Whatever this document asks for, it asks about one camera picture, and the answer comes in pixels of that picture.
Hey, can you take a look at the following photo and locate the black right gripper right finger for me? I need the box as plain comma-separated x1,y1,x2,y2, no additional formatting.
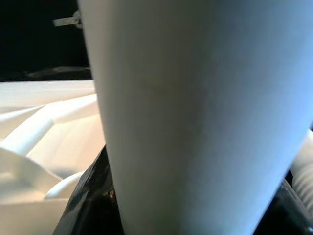
254,176,313,235

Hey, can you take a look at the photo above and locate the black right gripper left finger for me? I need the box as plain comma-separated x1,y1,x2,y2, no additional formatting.
52,144,128,235

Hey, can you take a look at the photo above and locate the white plastic table top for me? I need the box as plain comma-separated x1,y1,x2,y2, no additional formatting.
0,79,115,235

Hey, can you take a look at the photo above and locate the silver door lever handle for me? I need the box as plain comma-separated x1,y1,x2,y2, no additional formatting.
52,10,83,29

